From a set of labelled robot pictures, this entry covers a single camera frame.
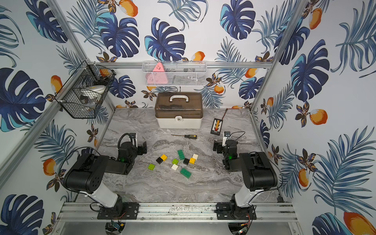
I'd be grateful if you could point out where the white wire shelf basket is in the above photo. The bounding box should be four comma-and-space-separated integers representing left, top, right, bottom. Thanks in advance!
142, 61, 207, 87

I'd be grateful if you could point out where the black wire basket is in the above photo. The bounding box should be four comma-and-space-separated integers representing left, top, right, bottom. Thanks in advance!
55, 61, 116, 119

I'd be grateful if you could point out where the pink triangle sign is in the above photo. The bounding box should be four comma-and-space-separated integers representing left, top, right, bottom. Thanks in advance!
146, 62, 168, 86

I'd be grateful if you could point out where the black card with arrows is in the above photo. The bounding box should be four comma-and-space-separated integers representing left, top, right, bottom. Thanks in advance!
211, 118, 223, 136

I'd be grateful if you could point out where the brown lid storage box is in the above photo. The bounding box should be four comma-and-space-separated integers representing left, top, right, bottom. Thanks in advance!
155, 92, 203, 129

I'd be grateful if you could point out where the dark green long brick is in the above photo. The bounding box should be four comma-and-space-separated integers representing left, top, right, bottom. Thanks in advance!
180, 168, 192, 179
177, 149, 185, 160

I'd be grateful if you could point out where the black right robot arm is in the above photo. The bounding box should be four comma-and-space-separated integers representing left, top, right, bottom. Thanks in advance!
213, 132, 278, 220

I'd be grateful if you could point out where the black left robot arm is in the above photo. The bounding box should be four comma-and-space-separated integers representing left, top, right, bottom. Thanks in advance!
63, 133, 147, 220

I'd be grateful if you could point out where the black handle screwdriver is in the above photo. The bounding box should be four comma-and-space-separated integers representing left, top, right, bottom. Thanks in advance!
172, 134, 197, 140

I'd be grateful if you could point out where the white object in basket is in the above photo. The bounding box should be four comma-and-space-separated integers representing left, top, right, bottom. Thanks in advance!
80, 85, 106, 97

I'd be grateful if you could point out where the black square brick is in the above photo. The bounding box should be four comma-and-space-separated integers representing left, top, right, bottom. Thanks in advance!
183, 158, 190, 165
156, 157, 163, 164

